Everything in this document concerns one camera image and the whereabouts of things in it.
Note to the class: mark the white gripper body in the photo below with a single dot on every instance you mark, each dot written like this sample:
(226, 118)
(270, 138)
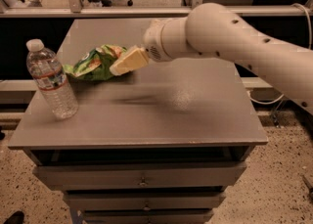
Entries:
(153, 42)

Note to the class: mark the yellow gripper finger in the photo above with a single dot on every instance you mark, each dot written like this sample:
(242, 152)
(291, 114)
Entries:
(134, 58)

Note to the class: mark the green rice chip bag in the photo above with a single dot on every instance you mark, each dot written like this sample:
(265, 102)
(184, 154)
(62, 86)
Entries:
(95, 65)

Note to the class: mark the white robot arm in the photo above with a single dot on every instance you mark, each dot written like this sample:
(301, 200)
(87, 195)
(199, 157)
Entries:
(212, 31)

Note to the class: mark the clear plastic water bottle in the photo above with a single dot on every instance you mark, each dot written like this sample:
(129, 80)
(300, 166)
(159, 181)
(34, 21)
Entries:
(48, 73)

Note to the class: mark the grey drawer cabinet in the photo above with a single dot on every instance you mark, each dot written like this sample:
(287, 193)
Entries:
(186, 111)

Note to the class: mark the top grey drawer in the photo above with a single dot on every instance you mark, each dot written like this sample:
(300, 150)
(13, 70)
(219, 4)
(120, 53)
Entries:
(139, 176)

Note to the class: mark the grey drawer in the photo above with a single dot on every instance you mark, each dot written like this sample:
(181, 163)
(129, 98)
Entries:
(139, 176)
(144, 201)
(149, 217)

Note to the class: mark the middle grey drawer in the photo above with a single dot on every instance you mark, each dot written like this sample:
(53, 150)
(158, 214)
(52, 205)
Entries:
(144, 201)

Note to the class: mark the bottom grey drawer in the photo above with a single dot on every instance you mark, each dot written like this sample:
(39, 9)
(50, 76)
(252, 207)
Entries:
(149, 217)

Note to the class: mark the black shoe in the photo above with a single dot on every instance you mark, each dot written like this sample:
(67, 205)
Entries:
(15, 218)

